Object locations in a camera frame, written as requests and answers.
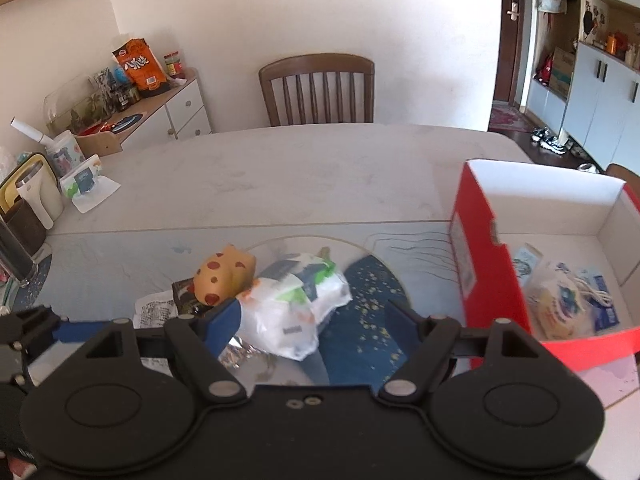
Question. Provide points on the red lid jar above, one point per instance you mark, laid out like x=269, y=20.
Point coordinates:
x=174, y=65

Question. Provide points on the crumpled foil wrapper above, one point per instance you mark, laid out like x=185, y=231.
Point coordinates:
x=245, y=355

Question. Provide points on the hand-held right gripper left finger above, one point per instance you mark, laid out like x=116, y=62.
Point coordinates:
x=224, y=322

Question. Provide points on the small blue white sachet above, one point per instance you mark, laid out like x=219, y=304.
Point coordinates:
x=605, y=305

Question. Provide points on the red bag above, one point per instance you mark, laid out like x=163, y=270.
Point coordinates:
x=544, y=70

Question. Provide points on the dark brown door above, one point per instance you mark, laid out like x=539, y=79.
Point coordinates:
x=502, y=60

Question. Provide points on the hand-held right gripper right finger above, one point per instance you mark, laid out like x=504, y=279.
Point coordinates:
x=400, y=316

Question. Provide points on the white patterned desktop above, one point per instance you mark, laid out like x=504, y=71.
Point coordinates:
x=300, y=175

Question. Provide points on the black round mat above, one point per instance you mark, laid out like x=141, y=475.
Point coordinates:
x=125, y=122

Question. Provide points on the clear glass dome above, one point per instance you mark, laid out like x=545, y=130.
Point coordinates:
x=70, y=100

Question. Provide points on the white plastic bag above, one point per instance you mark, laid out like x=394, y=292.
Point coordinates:
x=290, y=310

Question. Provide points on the brown wooden curved chair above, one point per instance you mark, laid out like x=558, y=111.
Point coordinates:
x=625, y=172

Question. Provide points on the printed paper cup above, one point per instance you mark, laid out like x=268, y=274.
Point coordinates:
x=65, y=155

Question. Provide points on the orange snack bag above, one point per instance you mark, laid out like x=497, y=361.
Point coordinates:
x=142, y=67

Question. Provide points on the tissue pack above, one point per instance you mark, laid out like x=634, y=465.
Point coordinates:
x=82, y=182

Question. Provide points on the dark brown snack packet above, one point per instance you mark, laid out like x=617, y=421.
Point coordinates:
x=182, y=295

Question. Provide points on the brown wooden slat-back chair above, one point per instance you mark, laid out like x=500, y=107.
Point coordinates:
x=315, y=65

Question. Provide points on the pair of sneakers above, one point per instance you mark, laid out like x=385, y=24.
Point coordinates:
x=547, y=140

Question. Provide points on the red cardboard shoe box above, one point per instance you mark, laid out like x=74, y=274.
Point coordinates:
x=487, y=285

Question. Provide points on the clear wrapper with barcode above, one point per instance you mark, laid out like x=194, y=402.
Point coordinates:
x=152, y=310

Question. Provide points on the silver door lock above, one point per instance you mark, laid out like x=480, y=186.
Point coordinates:
x=512, y=7

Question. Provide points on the yellow case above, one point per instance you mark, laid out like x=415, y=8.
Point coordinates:
x=10, y=185

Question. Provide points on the brown cardboard carton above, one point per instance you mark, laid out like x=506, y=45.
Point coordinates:
x=562, y=75

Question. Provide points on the yellow spotted plush toy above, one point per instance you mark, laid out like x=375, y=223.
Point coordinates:
x=220, y=275

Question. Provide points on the brown leather holder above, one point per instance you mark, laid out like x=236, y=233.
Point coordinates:
x=25, y=227

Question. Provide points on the dark blue speckled coaster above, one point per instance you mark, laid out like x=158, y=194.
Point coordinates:
x=42, y=270

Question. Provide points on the yellow snack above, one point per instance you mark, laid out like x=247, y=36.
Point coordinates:
x=555, y=310

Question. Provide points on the patterned entrance rug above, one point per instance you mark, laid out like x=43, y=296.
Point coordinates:
x=507, y=117

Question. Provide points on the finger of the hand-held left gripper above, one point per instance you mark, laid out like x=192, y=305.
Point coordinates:
x=82, y=332
x=15, y=367

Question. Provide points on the white side cabinet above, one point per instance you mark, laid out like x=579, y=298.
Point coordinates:
x=185, y=110

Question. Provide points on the white paper roll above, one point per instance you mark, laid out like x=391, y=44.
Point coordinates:
x=30, y=130

